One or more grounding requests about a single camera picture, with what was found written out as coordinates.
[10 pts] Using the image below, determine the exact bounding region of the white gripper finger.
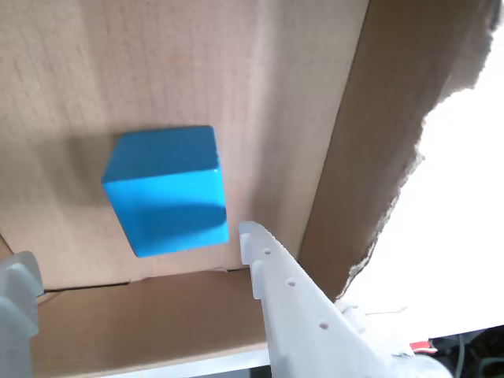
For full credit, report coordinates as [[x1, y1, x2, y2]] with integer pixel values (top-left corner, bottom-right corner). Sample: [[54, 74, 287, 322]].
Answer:
[[0, 250, 44, 378], [239, 220, 398, 378]]

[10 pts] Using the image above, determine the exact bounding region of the blue cube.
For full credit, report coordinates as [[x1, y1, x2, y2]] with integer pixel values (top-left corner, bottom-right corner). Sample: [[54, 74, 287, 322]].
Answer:
[[100, 124, 230, 259]]

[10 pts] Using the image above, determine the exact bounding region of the brown cardboard box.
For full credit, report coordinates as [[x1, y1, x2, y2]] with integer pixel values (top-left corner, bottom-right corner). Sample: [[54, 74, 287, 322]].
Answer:
[[0, 0, 501, 378]]

